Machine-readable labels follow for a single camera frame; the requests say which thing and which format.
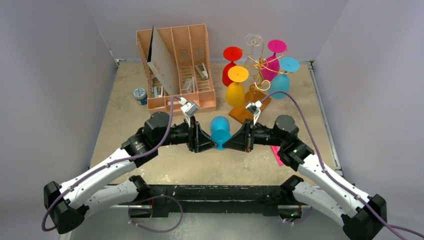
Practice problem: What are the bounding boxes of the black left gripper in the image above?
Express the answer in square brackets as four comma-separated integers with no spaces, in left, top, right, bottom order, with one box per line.
[155,115,218,153]

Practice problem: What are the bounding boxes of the blue plastic wine glass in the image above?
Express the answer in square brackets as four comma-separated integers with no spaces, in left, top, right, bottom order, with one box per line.
[210,116,232,150]

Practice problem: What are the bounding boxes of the yellow plastic wine glass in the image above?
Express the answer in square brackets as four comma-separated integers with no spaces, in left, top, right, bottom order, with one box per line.
[225,65,249,107]

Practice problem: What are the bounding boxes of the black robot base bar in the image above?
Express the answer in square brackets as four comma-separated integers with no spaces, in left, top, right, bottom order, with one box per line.
[127,175,303,218]

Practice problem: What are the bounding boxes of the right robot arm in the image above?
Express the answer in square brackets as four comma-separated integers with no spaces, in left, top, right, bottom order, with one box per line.
[222,115,387,240]

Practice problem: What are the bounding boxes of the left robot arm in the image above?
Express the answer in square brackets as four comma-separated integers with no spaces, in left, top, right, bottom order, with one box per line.
[41,112,217,234]

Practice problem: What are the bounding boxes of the teal wine glass on rack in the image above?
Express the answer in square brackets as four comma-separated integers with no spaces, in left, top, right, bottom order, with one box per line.
[268,57,300,94]

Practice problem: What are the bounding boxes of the magenta plastic wine glass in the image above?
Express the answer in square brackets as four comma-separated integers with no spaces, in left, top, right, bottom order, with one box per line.
[260,39,287,82]

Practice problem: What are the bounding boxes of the red plastic wine glass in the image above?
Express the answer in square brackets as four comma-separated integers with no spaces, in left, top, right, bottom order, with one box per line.
[222,46,243,87]

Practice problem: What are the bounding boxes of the clear wine glass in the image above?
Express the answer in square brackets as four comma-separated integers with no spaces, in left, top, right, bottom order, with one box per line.
[244,33,263,66]

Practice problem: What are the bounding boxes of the pink plastic clip tool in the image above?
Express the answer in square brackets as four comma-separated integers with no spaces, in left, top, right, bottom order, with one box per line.
[271,146,284,166]

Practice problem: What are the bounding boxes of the silver item in organizer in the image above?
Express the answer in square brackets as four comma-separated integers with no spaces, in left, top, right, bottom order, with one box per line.
[180,76,196,94]

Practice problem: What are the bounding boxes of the grey stapler in organizer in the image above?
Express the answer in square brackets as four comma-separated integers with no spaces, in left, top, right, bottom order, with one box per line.
[194,63,209,80]

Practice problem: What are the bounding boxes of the small blue white jar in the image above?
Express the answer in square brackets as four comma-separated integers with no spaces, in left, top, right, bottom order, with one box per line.
[133,87,148,106]

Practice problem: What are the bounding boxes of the white paper folder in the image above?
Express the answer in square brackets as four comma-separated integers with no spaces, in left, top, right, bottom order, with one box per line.
[147,25,179,96]

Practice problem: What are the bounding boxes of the peach plastic file organizer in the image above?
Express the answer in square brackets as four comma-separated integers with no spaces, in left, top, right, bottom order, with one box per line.
[136,24,217,114]

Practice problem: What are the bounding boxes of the gold wire wine glass rack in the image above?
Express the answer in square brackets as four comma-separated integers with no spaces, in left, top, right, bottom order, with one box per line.
[223,39,300,123]

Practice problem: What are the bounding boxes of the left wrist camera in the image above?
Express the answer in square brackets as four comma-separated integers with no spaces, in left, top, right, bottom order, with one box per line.
[178,97,200,118]

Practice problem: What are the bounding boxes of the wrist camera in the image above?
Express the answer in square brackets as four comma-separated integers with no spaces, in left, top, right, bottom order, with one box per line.
[245,100,262,116]
[178,97,200,118]

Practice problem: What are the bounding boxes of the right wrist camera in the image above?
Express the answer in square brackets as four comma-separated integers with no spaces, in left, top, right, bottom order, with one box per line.
[245,100,262,116]

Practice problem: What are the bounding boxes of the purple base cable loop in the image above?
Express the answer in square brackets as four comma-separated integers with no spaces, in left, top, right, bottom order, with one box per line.
[127,194,184,233]

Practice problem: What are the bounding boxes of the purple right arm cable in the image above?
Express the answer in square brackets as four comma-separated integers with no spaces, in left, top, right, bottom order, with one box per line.
[259,91,424,240]

